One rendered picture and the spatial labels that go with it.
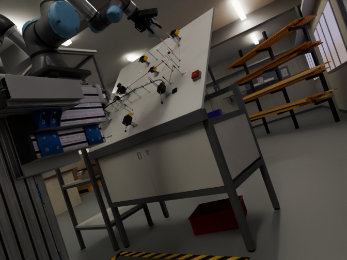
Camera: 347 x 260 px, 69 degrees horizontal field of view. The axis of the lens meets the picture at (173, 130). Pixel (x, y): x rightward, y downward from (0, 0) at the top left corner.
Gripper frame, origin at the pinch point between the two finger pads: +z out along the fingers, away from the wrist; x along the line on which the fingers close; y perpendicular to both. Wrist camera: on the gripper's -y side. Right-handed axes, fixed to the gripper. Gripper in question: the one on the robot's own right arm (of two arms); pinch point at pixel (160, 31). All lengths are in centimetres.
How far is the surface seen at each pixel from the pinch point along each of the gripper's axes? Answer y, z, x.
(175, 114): 8, 28, 42
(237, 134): -10, 68, 44
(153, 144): 35, 35, 53
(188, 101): -1.0, 28.7, 35.2
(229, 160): -11, 57, 66
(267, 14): 65, 353, -420
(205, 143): -5, 41, 59
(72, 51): 112, -13, -42
